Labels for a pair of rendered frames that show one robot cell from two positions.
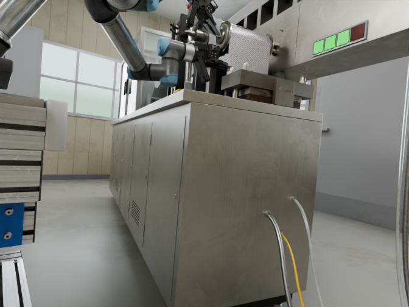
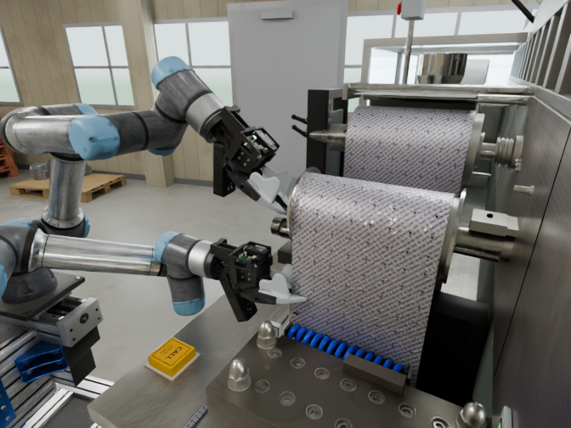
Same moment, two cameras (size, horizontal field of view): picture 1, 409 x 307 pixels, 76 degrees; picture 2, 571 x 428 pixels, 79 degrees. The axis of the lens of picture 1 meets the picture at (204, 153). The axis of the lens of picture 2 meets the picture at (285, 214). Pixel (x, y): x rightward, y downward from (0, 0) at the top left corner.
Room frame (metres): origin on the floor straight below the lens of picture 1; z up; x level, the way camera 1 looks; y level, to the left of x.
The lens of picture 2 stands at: (0.92, -0.51, 1.48)
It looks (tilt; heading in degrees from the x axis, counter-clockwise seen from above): 22 degrees down; 55
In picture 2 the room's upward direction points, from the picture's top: straight up
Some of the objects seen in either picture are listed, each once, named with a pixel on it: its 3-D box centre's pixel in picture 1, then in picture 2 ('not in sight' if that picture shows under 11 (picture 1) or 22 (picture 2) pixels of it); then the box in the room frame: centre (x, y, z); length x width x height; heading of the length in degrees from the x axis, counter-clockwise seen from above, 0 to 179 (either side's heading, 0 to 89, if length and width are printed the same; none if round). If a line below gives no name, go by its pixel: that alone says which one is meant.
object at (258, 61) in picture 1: (248, 67); (353, 305); (1.30, -0.18, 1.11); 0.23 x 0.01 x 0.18; 115
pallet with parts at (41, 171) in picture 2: not in sight; (69, 178); (1.15, 4.76, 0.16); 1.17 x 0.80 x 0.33; 129
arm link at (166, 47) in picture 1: (170, 49); (182, 252); (1.13, 0.18, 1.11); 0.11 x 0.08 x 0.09; 115
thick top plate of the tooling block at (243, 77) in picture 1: (268, 88); (345, 419); (1.21, -0.26, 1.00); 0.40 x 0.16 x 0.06; 115
